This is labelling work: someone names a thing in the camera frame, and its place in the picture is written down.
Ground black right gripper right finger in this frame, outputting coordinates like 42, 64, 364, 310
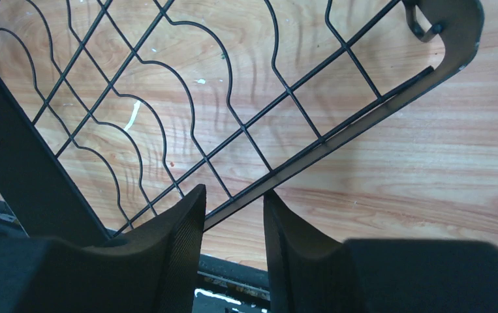
263, 191, 498, 312

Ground black wire dish rack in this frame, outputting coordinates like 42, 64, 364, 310
0, 0, 486, 248

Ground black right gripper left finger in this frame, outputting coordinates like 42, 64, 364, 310
0, 184, 207, 313

